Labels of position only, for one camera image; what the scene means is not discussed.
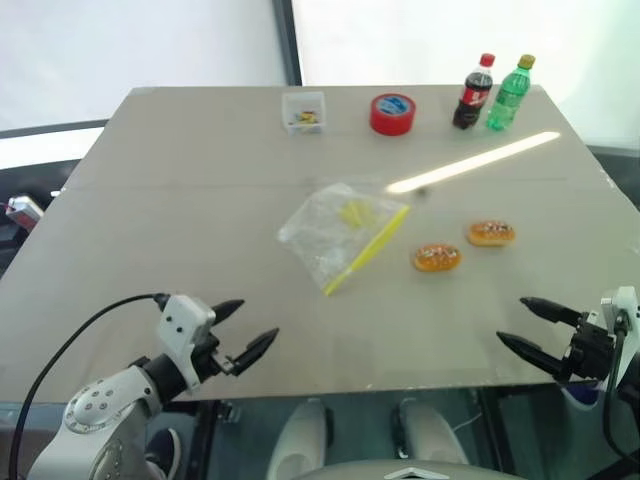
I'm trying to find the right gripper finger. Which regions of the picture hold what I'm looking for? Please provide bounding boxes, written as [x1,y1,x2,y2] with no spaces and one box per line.
[495,330,568,383]
[519,296,583,328]

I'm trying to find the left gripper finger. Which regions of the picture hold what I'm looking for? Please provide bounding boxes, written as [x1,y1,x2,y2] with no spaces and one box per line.
[212,299,247,326]
[232,327,281,377]

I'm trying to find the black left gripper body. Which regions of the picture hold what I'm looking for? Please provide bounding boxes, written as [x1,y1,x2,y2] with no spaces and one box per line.
[191,332,241,385]

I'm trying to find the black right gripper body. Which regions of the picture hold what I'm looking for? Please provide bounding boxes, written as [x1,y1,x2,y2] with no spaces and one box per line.
[559,309,619,384]

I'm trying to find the orange glazed bun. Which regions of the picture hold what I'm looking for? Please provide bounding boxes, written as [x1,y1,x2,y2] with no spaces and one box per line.
[412,243,464,274]
[466,220,517,249]

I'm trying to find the clear zip bag yellow seal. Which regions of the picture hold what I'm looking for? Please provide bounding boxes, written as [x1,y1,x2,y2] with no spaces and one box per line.
[277,181,413,298]

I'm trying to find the dark blue shoe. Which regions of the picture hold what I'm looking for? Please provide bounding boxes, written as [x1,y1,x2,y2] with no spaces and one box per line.
[143,426,182,480]

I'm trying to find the grey robot torso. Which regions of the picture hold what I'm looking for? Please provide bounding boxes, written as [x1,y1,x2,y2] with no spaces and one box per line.
[298,459,529,480]

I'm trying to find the clear plastic box colourful bits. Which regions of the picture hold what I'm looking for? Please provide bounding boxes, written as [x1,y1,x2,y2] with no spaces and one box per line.
[280,90,328,137]

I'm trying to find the green soda bottle yellow cap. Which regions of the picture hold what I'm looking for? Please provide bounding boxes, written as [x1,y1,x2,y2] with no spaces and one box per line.
[485,53,538,133]

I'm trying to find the silver red device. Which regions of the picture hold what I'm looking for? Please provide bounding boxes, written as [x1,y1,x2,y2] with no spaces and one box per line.
[4,194,47,227]

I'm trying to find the cola bottle red cap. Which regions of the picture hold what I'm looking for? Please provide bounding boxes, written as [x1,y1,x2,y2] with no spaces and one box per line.
[451,52,497,132]

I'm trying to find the red tape roll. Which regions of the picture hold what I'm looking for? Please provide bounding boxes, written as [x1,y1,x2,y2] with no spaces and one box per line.
[369,92,418,137]

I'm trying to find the dark window pillar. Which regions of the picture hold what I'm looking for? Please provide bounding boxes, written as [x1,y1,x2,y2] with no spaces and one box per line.
[271,0,304,87]

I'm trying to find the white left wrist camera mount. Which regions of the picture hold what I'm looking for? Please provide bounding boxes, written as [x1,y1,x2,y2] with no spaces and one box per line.
[156,294,218,390]

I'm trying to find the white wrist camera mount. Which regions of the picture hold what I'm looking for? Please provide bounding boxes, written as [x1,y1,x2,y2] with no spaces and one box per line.
[156,294,218,390]
[599,285,640,386]

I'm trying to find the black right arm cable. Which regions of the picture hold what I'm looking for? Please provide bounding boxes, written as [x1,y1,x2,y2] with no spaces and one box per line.
[601,309,640,462]

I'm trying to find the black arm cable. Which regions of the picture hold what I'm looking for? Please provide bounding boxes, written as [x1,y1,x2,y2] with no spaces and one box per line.
[601,309,640,462]
[8,293,168,480]

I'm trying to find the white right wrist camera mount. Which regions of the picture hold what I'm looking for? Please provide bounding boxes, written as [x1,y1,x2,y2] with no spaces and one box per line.
[599,285,640,386]

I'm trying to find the black table frame leg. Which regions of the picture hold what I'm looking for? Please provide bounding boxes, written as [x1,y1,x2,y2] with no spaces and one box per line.
[188,399,242,480]

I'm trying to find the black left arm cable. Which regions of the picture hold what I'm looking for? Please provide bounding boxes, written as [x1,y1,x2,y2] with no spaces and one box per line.
[8,293,168,480]

